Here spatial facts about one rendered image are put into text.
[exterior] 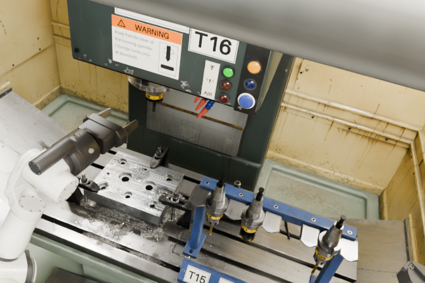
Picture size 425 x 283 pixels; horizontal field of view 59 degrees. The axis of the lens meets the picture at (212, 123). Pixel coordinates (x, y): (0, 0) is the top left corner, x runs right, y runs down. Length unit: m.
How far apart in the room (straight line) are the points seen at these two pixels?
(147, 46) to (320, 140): 1.44
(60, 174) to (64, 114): 1.64
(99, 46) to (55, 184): 0.31
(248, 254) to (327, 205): 0.83
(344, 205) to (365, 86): 0.67
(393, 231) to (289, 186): 0.60
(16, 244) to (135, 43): 0.50
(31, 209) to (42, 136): 1.20
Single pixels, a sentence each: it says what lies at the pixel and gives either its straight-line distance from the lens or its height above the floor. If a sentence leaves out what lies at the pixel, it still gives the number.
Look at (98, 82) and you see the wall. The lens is 2.39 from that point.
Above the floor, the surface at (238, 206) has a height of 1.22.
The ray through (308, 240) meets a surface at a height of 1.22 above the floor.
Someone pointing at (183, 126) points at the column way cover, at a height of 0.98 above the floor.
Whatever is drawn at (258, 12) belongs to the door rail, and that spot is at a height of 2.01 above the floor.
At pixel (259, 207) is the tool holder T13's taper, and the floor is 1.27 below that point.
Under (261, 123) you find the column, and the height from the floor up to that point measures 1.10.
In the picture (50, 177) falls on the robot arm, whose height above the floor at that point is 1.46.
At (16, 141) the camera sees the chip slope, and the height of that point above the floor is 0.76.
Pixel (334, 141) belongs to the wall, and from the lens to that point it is 2.09.
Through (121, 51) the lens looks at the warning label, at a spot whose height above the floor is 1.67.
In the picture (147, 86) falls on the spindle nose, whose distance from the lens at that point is 1.03.
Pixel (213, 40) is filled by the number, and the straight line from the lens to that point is 0.74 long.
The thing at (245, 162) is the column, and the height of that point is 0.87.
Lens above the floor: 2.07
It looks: 38 degrees down
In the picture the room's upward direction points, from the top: 10 degrees clockwise
